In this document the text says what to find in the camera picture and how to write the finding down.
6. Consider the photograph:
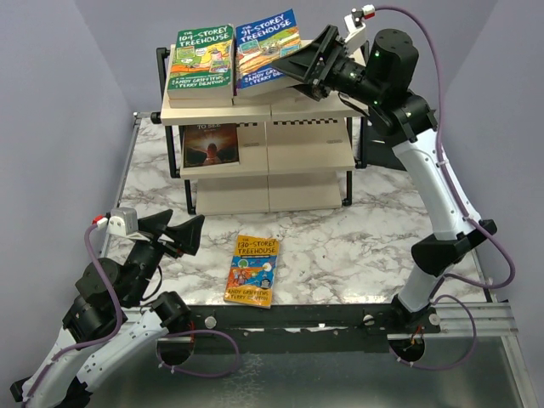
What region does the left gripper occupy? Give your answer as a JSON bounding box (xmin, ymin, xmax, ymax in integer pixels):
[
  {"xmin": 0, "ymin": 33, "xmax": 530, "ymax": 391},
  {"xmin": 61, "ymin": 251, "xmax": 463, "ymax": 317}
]
[{"xmin": 126, "ymin": 209, "xmax": 206, "ymax": 306}]

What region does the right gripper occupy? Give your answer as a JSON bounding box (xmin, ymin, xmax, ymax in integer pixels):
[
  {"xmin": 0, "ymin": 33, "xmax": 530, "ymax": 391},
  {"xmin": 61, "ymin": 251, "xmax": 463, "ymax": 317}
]
[{"xmin": 271, "ymin": 24, "xmax": 385, "ymax": 107}]

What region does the blue 91-Storey Treehouse book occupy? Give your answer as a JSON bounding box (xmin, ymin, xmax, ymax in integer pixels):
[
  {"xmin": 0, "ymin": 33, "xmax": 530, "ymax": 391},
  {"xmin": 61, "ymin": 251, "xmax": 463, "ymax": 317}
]
[{"xmin": 235, "ymin": 9, "xmax": 302, "ymax": 96}]

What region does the dark Three Days To See book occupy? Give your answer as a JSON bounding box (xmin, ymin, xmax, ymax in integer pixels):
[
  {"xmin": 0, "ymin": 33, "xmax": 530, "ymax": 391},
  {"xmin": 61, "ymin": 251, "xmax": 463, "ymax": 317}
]
[{"xmin": 183, "ymin": 123, "xmax": 240, "ymax": 168}]

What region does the yellow 130-Storey Treehouse book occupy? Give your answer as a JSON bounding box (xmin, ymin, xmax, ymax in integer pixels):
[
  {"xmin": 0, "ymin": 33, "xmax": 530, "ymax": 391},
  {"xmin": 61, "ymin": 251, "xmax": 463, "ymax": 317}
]
[{"xmin": 224, "ymin": 235, "xmax": 280, "ymax": 309}]

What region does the green 104-Storey Treehouse book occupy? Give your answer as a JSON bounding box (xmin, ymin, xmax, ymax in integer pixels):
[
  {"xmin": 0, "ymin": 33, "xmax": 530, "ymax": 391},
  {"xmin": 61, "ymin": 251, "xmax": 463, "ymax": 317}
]
[{"xmin": 166, "ymin": 24, "xmax": 235, "ymax": 99}]

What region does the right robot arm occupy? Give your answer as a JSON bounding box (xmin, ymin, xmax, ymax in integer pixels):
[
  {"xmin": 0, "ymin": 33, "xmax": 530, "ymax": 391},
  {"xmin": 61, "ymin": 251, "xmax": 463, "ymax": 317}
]
[{"xmin": 271, "ymin": 25, "xmax": 497, "ymax": 332}]

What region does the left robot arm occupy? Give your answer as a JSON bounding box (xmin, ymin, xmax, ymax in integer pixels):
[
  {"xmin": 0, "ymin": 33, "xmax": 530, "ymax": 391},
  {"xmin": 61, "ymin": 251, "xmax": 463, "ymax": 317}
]
[{"xmin": 10, "ymin": 207, "xmax": 205, "ymax": 407}]

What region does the beige three-tier shelf rack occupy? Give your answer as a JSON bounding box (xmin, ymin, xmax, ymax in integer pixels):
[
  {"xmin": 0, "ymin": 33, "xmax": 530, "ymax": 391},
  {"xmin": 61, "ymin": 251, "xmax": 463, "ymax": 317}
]
[{"xmin": 150, "ymin": 37, "xmax": 386, "ymax": 215}]

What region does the black box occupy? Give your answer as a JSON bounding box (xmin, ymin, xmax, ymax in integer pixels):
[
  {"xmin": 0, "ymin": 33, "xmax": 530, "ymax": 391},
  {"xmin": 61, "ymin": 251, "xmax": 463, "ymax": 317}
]
[{"xmin": 357, "ymin": 118, "xmax": 405, "ymax": 172}]

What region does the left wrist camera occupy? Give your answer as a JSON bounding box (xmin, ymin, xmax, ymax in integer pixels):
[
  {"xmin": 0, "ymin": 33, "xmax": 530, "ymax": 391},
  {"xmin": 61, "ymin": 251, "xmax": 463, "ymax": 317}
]
[{"xmin": 107, "ymin": 207, "xmax": 139, "ymax": 237}]

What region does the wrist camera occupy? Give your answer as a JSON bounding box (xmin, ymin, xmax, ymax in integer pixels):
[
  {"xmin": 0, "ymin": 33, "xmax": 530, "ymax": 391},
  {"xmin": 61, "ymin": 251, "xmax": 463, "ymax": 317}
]
[
  {"xmin": 344, "ymin": 4, "xmax": 376, "ymax": 55},
  {"xmin": 107, "ymin": 207, "xmax": 139, "ymax": 237}
]

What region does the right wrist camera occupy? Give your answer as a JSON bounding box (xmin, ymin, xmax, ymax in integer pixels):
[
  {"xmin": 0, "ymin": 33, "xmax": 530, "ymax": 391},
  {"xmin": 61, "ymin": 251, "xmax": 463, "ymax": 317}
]
[{"xmin": 344, "ymin": 4, "xmax": 376, "ymax": 55}]

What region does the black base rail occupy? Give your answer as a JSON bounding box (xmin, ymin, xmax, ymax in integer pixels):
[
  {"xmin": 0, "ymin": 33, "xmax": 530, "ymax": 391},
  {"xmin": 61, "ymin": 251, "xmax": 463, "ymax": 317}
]
[{"xmin": 139, "ymin": 302, "xmax": 443, "ymax": 354}]

